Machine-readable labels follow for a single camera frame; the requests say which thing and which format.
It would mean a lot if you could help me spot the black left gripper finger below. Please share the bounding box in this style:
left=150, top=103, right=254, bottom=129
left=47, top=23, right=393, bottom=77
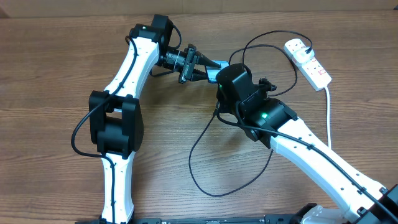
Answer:
left=190, top=69, right=208, bottom=82
left=195, top=51, right=221, bottom=68

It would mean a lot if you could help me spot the Galaxy S24 smartphone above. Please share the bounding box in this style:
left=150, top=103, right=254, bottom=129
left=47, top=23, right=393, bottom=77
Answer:
left=205, top=60, right=229, bottom=84

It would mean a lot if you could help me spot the black USB charging cable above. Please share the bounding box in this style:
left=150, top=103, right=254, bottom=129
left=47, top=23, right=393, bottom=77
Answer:
left=188, top=30, right=313, bottom=198

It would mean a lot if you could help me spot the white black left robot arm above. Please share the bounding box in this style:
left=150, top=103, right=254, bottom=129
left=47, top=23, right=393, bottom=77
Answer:
left=89, top=14, right=227, bottom=223

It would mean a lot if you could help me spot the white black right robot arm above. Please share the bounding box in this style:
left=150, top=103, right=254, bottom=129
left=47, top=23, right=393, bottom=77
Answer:
left=215, top=63, right=397, bottom=223

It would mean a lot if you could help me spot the white charger plug adapter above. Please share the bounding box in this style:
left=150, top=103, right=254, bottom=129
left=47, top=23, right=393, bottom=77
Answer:
left=293, top=47, right=315, bottom=64

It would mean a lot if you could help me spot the white power strip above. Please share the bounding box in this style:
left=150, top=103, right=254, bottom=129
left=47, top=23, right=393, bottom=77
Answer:
left=284, top=39, right=332, bottom=91

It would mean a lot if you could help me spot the cardboard back panel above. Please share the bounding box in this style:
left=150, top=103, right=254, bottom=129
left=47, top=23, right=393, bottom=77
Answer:
left=1, top=0, right=397, bottom=18

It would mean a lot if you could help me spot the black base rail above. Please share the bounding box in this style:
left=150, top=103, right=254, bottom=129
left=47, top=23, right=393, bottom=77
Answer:
left=74, top=213, right=312, bottom=224

